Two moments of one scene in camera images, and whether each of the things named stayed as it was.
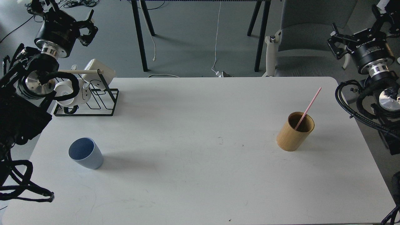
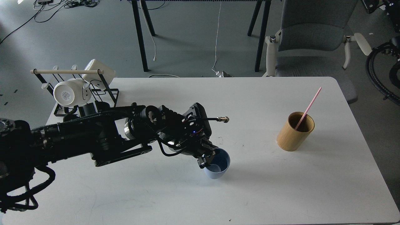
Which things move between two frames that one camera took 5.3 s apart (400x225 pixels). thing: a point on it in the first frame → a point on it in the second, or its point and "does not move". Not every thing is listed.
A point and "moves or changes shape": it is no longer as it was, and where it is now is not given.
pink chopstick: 307,108 does not move
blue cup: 85,151 moves or changes shape
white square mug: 98,82 does not move
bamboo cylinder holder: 288,139 does not move
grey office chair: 301,47 does not move
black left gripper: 59,32 → 188,131
